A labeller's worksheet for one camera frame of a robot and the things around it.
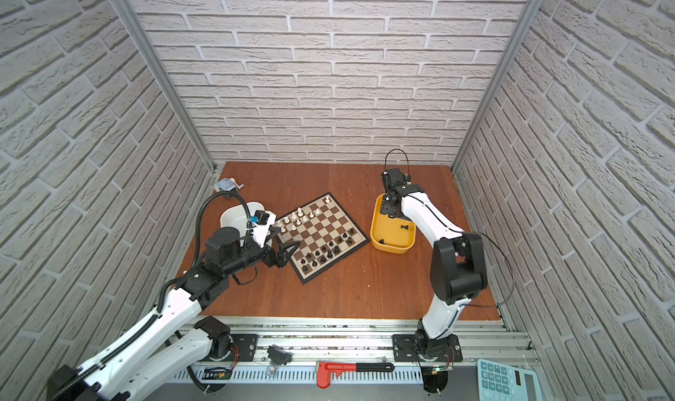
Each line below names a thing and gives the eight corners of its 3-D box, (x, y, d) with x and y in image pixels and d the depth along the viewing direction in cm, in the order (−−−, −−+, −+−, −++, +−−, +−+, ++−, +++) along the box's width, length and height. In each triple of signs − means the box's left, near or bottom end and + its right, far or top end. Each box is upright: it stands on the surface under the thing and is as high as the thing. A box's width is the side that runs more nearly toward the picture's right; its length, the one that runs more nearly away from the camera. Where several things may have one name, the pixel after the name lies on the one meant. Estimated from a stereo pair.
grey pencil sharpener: (217, 192, 112) (213, 186, 108) (230, 181, 116) (227, 174, 112) (228, 199, 110) (224, 192, 106) (241, 187, 114) (238, 181, 110)
